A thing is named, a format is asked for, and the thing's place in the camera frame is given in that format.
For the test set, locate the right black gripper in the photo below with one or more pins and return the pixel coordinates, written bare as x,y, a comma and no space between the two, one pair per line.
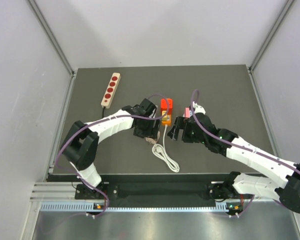
173,134

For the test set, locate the grey slotted cable duct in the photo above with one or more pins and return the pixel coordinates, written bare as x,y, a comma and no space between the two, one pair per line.
92,207

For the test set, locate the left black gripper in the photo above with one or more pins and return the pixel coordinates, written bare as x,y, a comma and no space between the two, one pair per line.
151,132

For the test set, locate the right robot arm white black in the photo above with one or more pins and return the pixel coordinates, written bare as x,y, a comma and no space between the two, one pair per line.
280,180

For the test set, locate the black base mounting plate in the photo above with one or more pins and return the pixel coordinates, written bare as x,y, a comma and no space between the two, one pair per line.
144,189

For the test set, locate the orange power strip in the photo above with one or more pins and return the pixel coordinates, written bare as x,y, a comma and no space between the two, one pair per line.
169,123

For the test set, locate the pink cube adapter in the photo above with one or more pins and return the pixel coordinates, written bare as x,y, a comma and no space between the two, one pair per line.
152,141

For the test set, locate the red plug adapter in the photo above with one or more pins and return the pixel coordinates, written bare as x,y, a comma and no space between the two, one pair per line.
166,104

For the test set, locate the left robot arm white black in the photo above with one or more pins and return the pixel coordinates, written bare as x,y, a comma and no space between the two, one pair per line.
81,142

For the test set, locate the yellow cube charger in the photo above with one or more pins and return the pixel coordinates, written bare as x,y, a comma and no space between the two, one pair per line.
165,117

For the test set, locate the beige red power strip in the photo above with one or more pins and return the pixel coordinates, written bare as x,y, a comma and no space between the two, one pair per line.
110,90

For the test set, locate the pink square adapter plug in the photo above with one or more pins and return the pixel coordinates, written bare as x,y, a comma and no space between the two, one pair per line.
187,113

